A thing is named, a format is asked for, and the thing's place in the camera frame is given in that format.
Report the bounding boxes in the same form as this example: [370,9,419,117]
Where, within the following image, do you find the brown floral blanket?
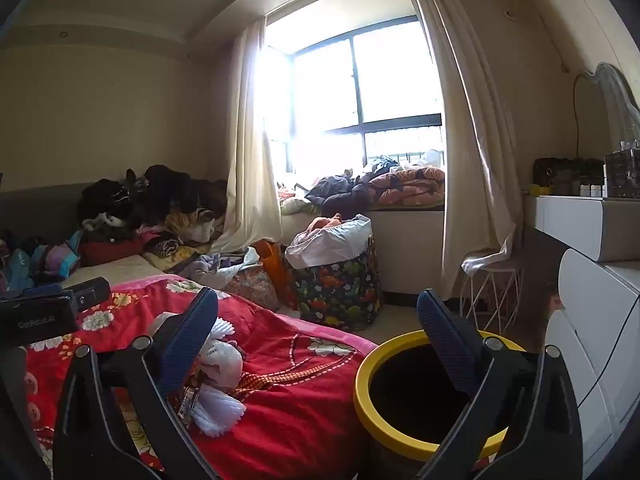
[142,232,212,274]

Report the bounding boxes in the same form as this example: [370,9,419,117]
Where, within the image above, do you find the lavender and white cloth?
[192,247,261,287]

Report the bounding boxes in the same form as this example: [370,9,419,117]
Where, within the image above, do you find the white paper wad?
[196,339,244,392]

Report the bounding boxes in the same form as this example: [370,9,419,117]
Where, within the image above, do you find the dark camouflage bag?
[532,157,606,196]

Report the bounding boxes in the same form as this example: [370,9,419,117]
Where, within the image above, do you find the dinosaur print laundry basket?
[286,239,384,332]

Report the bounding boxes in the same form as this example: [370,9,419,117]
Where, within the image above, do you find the grey bed headboard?
[0,182,101,261]

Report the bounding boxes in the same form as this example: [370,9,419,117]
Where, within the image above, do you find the black-framed window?
[264,14,447,182]

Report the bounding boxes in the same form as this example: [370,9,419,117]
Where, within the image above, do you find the white window seat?
[280,204,447,297]

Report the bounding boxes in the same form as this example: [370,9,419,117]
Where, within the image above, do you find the colourful candy wrapper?
[177,385,202,424]

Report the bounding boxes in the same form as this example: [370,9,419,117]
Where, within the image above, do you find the yellow-rimmed black trash bin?
[353,330,538,480]

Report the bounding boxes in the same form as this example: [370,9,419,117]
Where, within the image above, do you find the beige bed sheet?
[60,254,169,291]

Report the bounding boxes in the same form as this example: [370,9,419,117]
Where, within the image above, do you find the clear acrylic organizer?
[603,139,640,199]

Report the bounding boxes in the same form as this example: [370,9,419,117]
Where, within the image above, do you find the orange paisley fabric bag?
[222,262,281,312]

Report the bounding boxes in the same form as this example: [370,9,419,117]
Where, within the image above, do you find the white cloth bundle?
[284,214,374,269]

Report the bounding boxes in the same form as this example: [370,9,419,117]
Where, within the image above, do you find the white rounded dresser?
[544,247,640,472]

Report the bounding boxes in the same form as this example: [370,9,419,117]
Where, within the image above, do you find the black cable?
[581,294,640,412]

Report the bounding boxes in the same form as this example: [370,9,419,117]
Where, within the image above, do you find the pink cloth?
[306,213,344,234]

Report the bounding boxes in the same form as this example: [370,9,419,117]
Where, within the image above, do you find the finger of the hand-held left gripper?
[22,282,64,298]
[61,277,111,312]

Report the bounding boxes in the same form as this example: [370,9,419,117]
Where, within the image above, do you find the red cloth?
[79,239,147,267]

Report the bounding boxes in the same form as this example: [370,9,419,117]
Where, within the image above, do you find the pile of dark clothes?
[75,163,232,242]

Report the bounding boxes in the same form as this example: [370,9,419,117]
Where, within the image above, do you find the pile of colourful clothes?
[0,232,84,294]

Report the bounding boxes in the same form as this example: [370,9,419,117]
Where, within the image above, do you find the wavy-edged vanity mirror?
[572,62,640,162]

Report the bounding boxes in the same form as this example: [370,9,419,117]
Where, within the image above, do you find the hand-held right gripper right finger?
[415,288,583,480]

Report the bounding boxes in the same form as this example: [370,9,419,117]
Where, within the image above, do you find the cream curtain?
[402,0,524,299]
[210,22,284,256]

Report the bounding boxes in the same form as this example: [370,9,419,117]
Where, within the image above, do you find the white vanity desk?
[522,193,640,264]

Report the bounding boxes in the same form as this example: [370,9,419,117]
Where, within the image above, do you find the white wire stool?
[459,251,524,334]

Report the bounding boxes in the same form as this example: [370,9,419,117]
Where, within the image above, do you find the light green pillow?
[277,180,322,217]

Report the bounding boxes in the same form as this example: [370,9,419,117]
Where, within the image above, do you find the dark puffer jacket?
[304,172,374,221]

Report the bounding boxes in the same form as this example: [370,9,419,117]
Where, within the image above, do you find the orange patterned quilt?
[366,165,446,207]

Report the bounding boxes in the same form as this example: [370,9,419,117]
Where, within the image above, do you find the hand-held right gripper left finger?
[52,286,221,480]

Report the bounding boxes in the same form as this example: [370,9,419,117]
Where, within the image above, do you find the red floral blanket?
[22,275,379,480]

